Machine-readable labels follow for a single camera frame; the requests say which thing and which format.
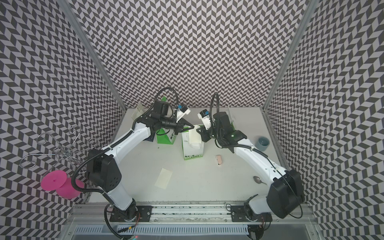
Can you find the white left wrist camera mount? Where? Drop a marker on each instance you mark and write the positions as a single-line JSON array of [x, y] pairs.
[[182, 110]]

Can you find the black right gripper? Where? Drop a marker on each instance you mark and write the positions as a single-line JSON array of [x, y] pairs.
[[203, 132]]

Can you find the silver wire rack stand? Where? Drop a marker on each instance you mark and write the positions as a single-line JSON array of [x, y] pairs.
[[63, 153]]

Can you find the pink plastic disc spool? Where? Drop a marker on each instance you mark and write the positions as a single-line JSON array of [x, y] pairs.
[[59, 182]]

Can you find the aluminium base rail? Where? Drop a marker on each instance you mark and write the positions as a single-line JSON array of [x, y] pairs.
[[189, 220]]

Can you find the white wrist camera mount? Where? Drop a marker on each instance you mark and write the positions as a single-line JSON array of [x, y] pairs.
[[204, 116], [182, 110]]

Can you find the green white tea bag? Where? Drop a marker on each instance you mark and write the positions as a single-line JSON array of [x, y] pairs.
[[188, 151], [166, 136], [231, 118]]

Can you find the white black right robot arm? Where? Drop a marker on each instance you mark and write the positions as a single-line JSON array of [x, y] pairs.
[[285, 192]]

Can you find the navy and cream tote bag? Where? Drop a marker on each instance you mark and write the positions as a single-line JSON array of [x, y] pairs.
[[139, 110]]

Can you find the pale receipt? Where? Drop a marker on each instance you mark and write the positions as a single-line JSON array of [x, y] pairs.
[[195, 140], [163, 179]]

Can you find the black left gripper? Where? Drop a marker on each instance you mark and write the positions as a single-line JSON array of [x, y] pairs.
[[180, 125]]

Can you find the pink stapler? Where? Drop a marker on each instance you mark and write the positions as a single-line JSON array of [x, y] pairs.
[[219, 160]]

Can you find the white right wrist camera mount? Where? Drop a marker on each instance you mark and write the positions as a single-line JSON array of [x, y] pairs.
[[204, 116]]

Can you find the blue-grey ceramic cup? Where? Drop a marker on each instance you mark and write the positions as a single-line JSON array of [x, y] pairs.
[[262, 143]]

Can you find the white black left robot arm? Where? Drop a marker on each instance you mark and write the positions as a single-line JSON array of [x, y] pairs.
[[101, 172]]

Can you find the silver spoon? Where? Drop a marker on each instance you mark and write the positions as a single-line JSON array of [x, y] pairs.
[[258, 180]]

